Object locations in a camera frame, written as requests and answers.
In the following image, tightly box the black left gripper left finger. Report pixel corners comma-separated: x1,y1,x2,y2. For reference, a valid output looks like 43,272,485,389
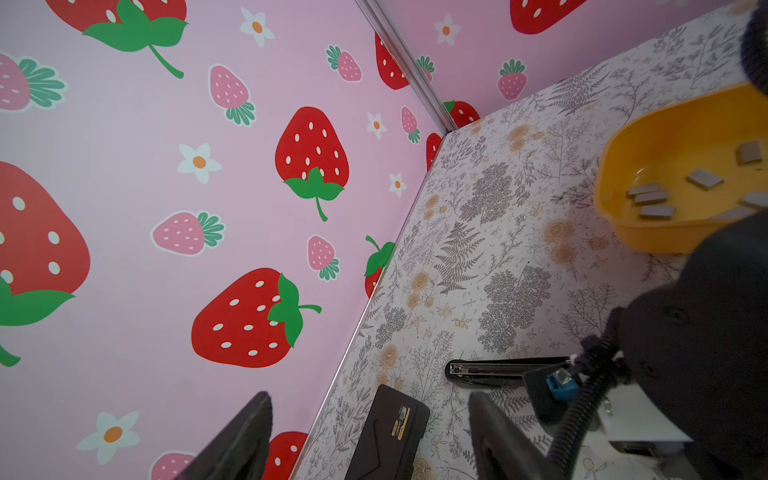
175,391,273,480

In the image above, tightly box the black tool case yellow label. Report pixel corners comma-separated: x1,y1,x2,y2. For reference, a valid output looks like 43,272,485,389
345,385,430,480

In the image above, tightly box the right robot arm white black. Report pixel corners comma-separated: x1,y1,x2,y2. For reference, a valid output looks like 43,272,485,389
509,2,767,479

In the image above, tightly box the yellow plastic tray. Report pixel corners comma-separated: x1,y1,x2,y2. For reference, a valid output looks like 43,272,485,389
594,83,767,254

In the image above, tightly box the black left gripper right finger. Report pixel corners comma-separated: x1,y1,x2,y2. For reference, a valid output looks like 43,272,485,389
468,392,565,480

